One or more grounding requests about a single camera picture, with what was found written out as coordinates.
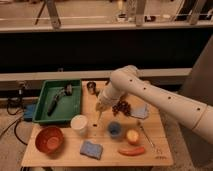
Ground black cable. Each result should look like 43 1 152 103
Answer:
0 87 29 146

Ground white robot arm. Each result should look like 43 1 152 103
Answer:
96 65 213 144

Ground blue power box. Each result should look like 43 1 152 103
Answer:
24 104 36 122

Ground yellow banana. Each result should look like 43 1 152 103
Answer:
97 111 102 122

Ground white plastic cup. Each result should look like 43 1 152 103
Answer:
70 115 88 135

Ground red orange bowl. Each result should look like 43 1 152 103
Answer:
35 126 64 154

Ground grey blue folded cloth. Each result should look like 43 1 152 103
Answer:
131 105 148 119

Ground blue plastic cup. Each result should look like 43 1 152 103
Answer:
107 121 122 138

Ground dark red grapes bunch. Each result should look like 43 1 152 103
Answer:
112 101 131 116

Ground blue sponge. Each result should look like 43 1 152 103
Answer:
80 141 103 160

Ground green plastic tray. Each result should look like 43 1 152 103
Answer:
33 79 82 125

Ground metal spoon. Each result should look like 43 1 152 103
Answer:
137 120 155 149

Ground black handled brush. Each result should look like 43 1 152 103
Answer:
47 84 72 116

